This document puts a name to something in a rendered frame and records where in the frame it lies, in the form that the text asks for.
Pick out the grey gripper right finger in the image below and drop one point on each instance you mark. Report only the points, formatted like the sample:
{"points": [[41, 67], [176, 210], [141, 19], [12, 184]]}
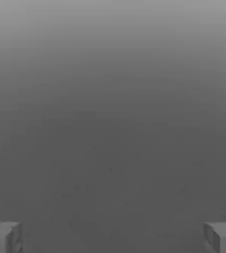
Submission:
{"points": [[225, 239]]}

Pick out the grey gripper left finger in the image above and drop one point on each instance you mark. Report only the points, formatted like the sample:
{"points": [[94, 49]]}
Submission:
{"points": [[0, 239]]}

